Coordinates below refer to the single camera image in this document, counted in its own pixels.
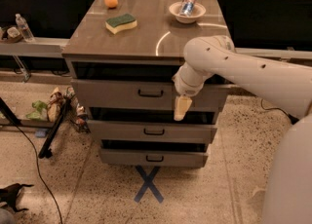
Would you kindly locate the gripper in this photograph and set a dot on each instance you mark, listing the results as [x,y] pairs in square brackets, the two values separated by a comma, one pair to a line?
[184,89]

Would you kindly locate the grey top drawer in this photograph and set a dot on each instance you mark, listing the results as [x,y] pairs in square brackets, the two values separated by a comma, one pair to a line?
[144,95]

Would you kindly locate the grey drawer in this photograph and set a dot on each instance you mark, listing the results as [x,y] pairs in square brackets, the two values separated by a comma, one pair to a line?
[144,95]
[153,158]
[152,132]

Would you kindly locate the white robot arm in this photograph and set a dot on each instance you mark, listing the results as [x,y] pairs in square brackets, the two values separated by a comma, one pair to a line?
[288,197]

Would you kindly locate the grey bottom drawer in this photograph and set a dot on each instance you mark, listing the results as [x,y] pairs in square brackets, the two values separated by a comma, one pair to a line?
[153,158]

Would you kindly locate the grey drawer cabinet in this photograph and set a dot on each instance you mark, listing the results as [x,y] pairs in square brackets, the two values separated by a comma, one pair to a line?
[150,52]

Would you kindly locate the grey middle drawer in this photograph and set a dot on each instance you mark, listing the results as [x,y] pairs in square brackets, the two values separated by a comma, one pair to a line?
[152,132]

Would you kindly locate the blue tape cross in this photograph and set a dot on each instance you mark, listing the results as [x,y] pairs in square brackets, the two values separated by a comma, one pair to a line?
[148,184]

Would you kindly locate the white bowl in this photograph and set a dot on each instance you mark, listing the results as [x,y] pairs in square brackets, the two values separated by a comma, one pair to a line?
[198,11]

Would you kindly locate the blue silver drink can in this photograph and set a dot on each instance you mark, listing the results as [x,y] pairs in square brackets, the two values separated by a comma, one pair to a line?
[187,7]

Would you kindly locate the green yellow sponge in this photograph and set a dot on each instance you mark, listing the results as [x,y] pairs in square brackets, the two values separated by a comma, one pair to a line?
[121,23]

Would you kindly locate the orange fruit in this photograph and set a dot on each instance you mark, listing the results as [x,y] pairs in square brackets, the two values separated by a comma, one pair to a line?
[111,3]

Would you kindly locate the green snack bag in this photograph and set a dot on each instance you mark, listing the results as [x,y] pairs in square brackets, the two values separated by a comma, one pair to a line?
[39,112]

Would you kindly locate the black tripod leg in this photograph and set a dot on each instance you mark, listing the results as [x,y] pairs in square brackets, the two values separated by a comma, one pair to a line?
[45,151]

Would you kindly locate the clear plastic water bottle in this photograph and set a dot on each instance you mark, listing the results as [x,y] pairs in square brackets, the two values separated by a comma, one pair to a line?
[24,28]

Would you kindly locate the round dish with items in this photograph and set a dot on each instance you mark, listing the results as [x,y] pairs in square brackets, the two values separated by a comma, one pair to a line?
[10,35]

